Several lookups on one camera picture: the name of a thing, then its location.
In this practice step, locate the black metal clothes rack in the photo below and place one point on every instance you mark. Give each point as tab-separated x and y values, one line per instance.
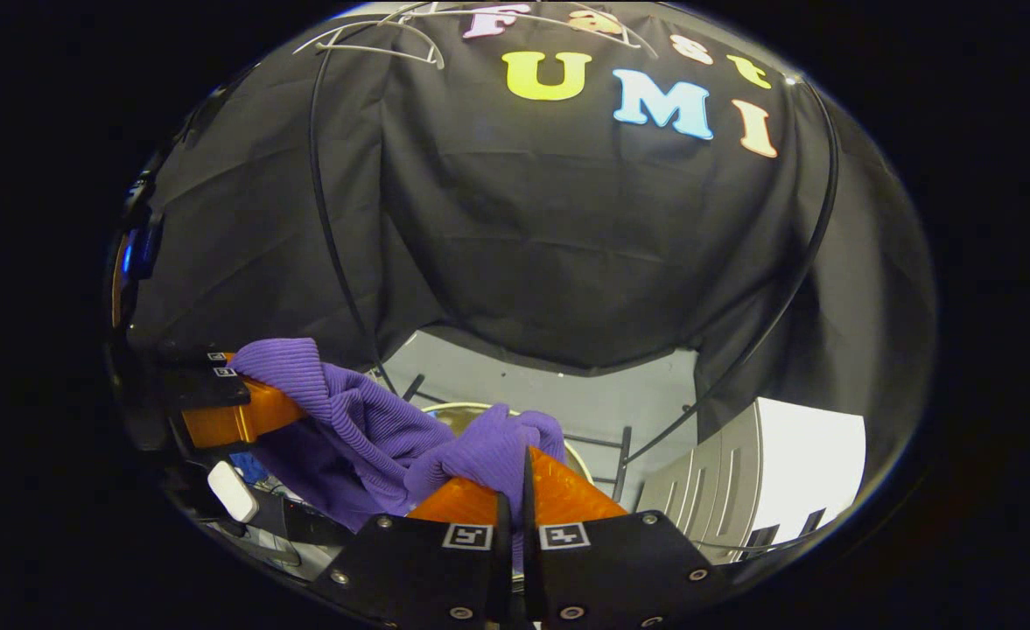
623	459

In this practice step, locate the white plastic clothes hanger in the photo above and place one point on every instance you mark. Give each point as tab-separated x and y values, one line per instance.
628	37
437	57

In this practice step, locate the small white device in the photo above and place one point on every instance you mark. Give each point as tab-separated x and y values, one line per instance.
233	492

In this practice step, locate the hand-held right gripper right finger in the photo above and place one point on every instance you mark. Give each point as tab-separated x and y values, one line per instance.
532	569

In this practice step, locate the black backdrop cloth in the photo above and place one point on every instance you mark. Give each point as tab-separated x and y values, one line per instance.
567	245

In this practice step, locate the white cabinet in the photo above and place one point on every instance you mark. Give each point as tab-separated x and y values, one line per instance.
716	472

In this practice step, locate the purple ribbed jacket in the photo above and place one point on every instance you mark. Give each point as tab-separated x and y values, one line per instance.
348	420

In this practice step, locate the black electronic box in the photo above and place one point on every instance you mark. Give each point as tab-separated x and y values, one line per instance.
304	525

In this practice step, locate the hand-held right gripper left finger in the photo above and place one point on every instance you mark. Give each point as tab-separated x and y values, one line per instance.
504	560

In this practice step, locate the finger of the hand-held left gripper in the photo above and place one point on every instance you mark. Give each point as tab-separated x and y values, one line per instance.
191	359
208	389

